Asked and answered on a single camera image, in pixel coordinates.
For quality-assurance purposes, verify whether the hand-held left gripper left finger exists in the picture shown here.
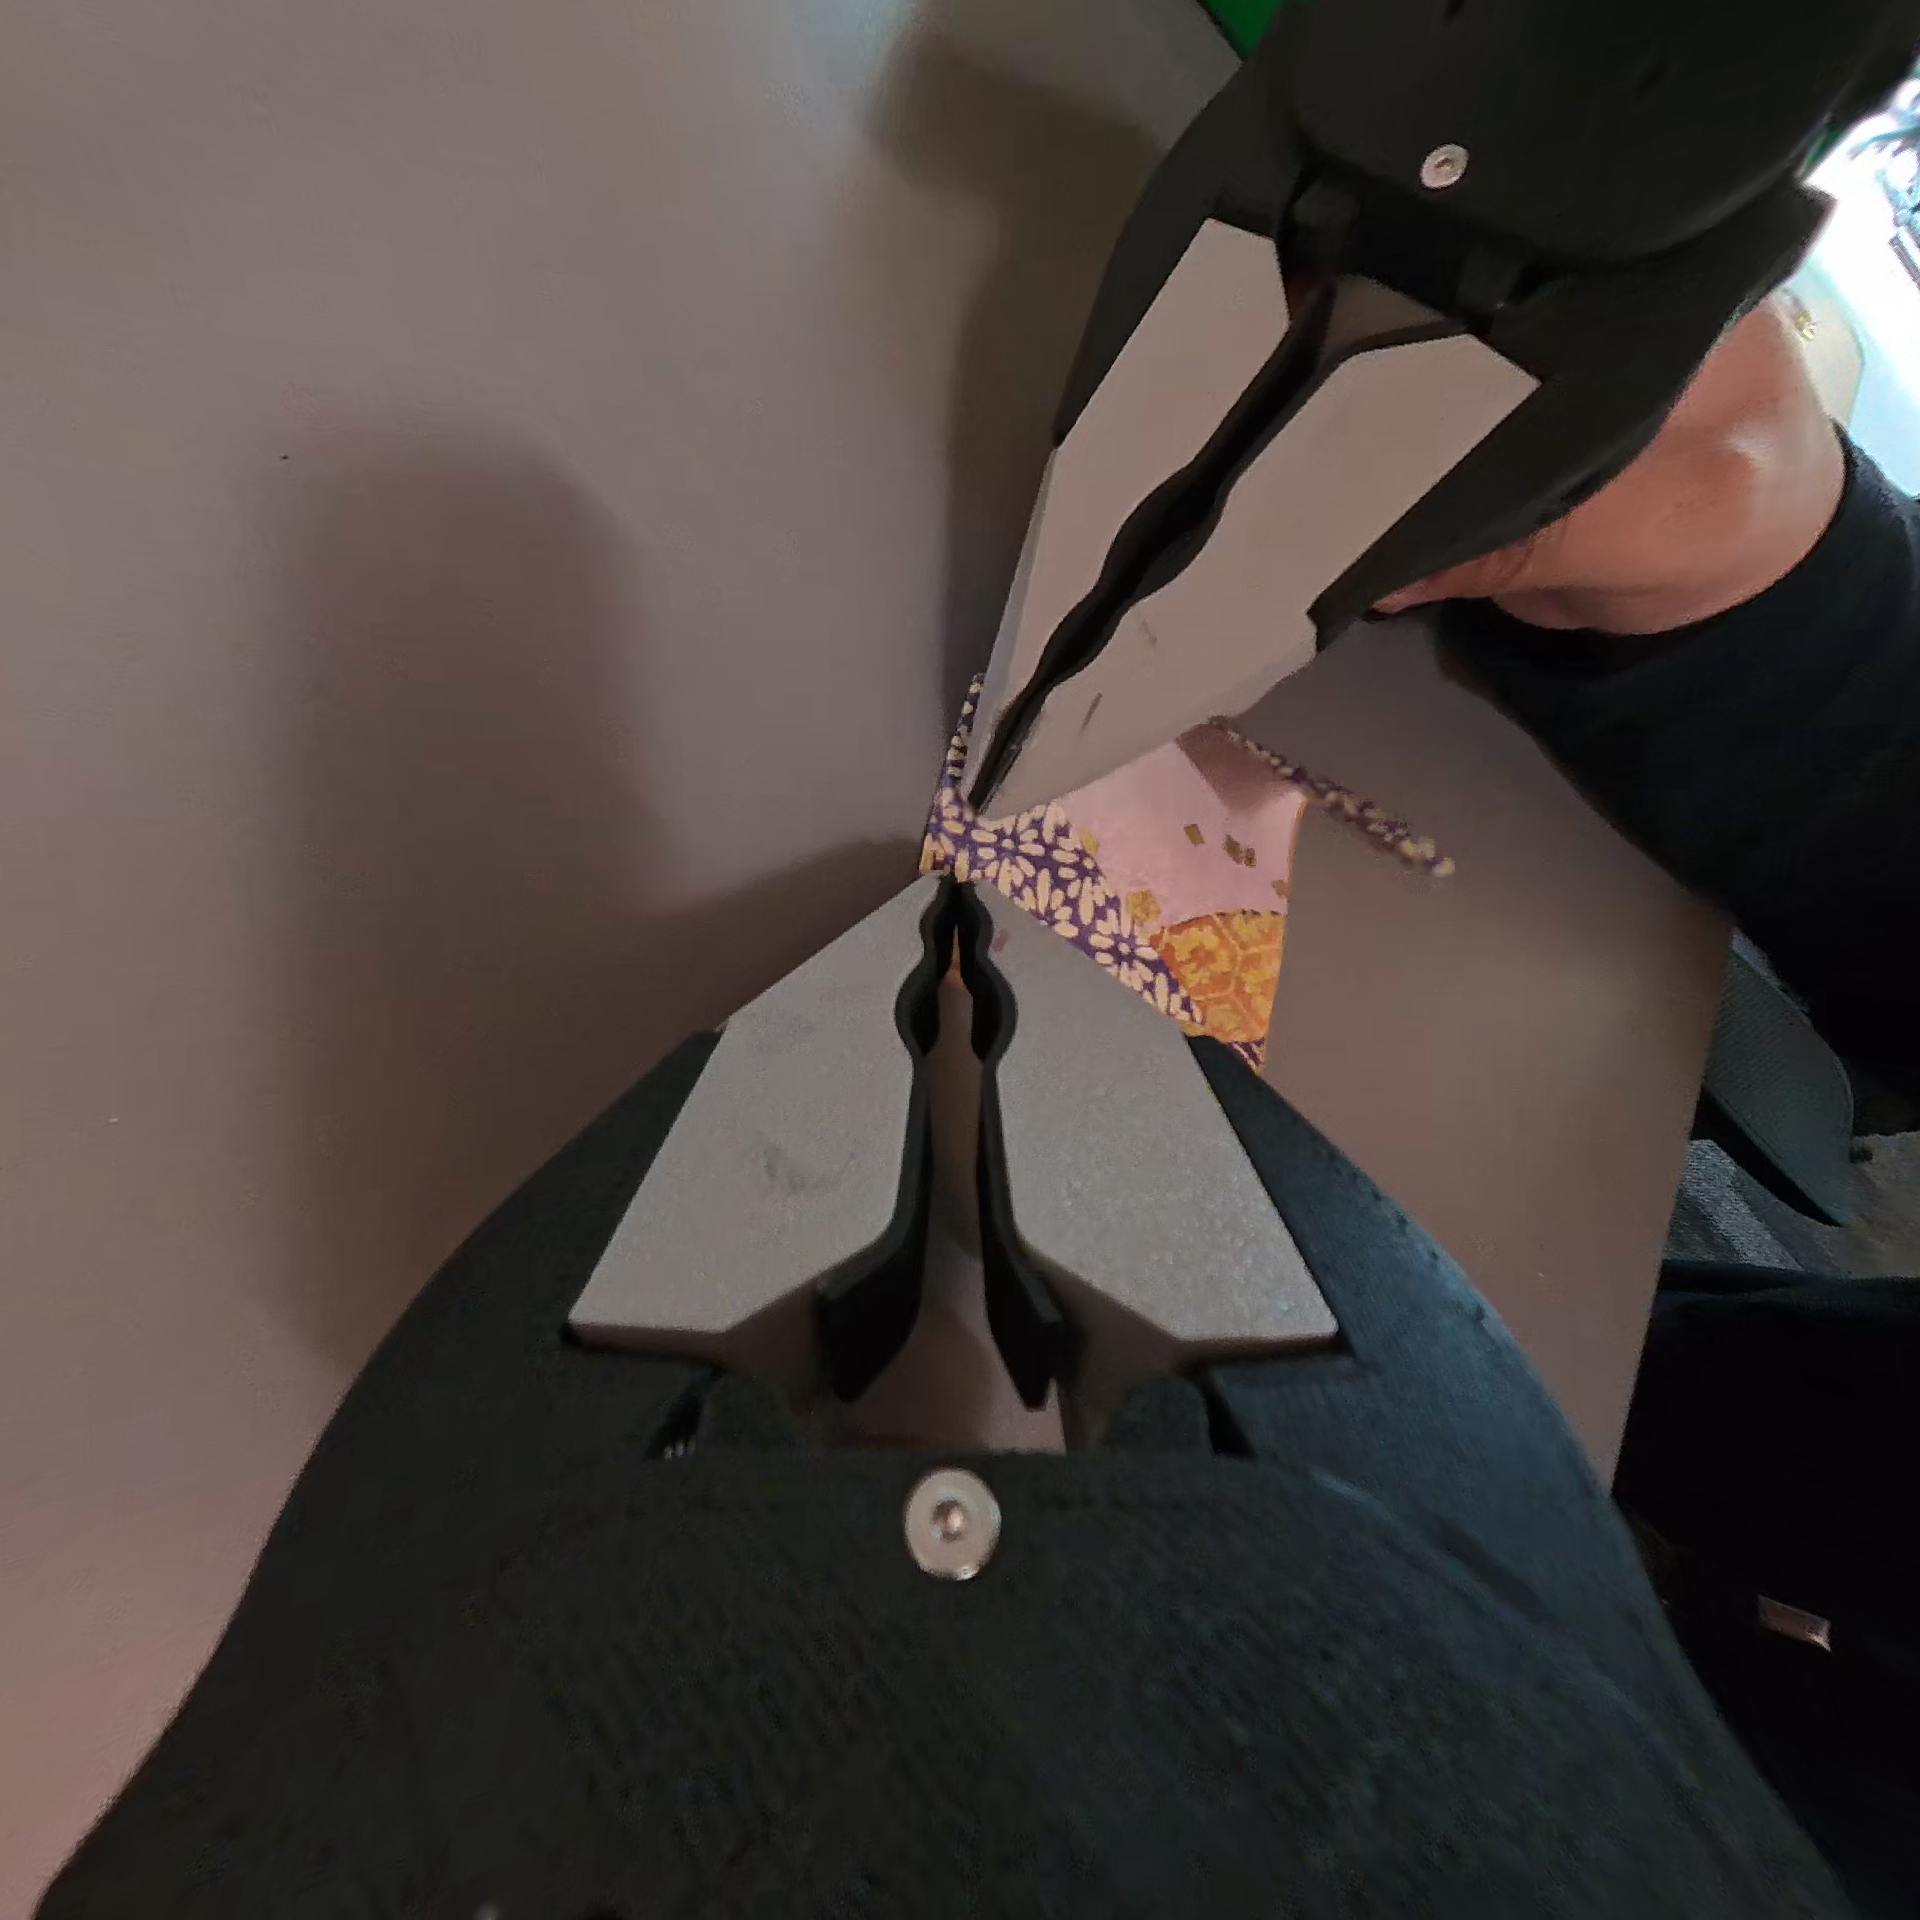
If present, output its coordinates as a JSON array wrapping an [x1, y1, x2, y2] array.
[[566, 879, 962, 1409]]

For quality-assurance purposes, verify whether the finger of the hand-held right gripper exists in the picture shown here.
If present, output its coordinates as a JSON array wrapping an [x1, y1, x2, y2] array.
[[966, 217, 1336, 804], [970, 275, 1549, 819]]

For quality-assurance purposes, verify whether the person's right hand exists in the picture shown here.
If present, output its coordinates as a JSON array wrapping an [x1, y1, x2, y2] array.
[[1372, 297, 1847, 641]]

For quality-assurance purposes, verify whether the person's right forearm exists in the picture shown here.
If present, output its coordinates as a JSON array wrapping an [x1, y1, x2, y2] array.
[[1431, 428, 1920, 1081]]

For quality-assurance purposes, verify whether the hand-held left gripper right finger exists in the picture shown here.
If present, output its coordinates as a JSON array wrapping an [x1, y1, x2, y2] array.
[[953, 885, 1342, 1413]]

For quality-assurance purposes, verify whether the patterned origami paper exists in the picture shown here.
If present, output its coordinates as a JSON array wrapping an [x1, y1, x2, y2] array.
[[918, 675, 1456, 1071]]

